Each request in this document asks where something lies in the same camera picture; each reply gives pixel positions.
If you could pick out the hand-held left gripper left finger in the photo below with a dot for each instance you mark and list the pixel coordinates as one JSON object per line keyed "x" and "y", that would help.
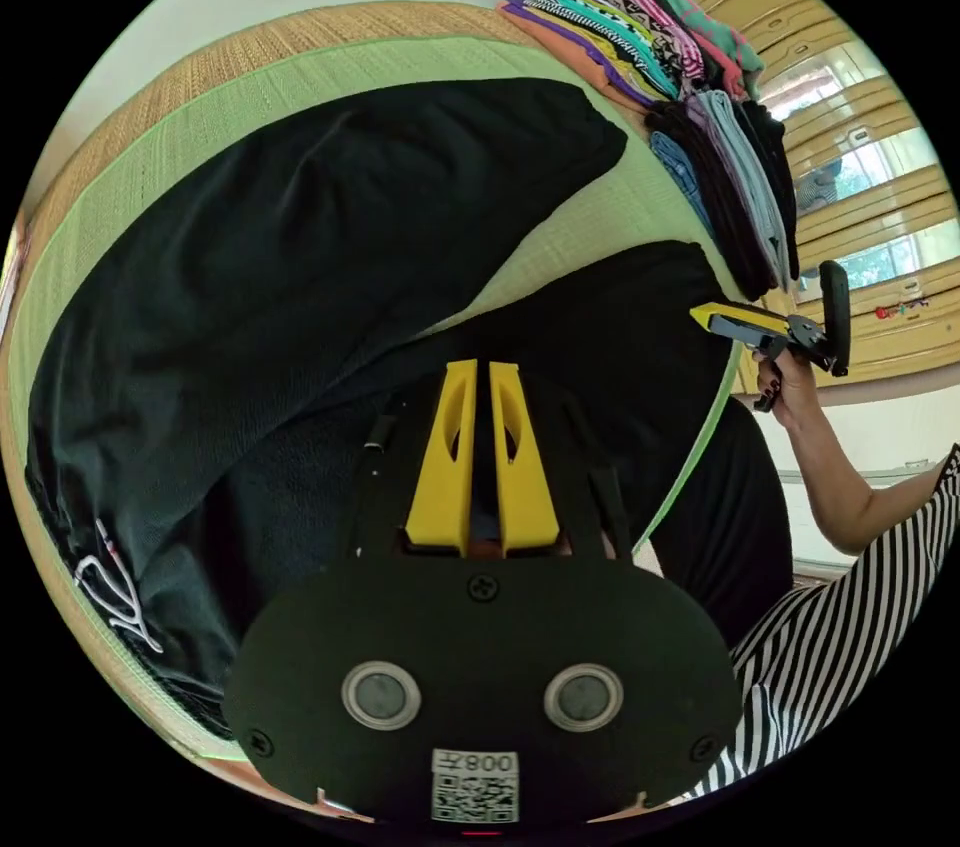
{"x": 439, "y": 487}

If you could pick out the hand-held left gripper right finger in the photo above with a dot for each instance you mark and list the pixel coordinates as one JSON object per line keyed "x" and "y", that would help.
{"x": 529, "y": 494}

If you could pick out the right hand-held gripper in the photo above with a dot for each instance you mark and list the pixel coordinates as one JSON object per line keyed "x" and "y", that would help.
{"x": 808, "y": 337}

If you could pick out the black pants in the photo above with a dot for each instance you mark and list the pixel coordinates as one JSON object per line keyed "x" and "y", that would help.
{"x": 300, "y": 262}

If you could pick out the person's right forearm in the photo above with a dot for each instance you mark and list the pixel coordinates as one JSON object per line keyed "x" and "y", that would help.
{"x": 840, "y": 479}

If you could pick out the person's right hand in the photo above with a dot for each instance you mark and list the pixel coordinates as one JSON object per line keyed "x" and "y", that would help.
{"x": 793, "y": 393}

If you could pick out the pile of clothes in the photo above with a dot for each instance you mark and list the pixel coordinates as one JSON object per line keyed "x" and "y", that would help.
{"x": 697, "y": 112}

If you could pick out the yellow framed window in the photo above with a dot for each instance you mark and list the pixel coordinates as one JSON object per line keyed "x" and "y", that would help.
{"x": 862, "y": 112}

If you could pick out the person's body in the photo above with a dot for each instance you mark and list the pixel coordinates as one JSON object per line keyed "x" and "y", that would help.
{"x": 825, "y": 637}

